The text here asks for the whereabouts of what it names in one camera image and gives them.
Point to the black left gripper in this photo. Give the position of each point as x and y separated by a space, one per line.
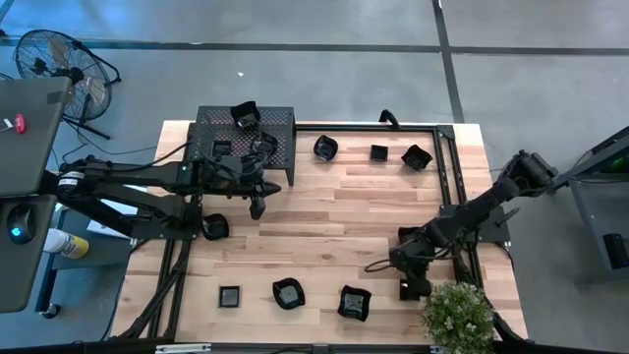
231 177

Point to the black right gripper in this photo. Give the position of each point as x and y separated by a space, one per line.
413 263

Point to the black small square plate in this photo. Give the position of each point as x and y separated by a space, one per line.
221 148
379 153

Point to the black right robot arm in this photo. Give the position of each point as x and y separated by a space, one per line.
481 206

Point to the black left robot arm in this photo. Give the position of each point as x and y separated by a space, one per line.
147 177

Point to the black perforated metal shelf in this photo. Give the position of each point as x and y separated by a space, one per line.
275 147

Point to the white-flowered potted plant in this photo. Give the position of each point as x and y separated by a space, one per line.
459 317

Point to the black curved hook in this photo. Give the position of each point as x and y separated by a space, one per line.
390 118

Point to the white paper sheet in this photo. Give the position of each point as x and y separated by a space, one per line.
105 228

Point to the grey metal cart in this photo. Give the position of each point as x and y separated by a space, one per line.
589 211

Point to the small black box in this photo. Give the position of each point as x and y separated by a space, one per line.
616 251

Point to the white yellow spray can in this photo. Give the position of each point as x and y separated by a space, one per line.
66 243

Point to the black floor fan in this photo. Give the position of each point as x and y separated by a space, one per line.
74 75

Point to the black computer tower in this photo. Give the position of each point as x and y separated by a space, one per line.
618 161

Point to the small red item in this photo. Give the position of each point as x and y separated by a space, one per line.
19 123

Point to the dark grey side table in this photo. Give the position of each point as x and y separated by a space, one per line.
19 275

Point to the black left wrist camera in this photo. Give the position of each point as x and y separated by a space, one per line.
257 207

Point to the silver metal bracket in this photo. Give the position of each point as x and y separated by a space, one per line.
182 348

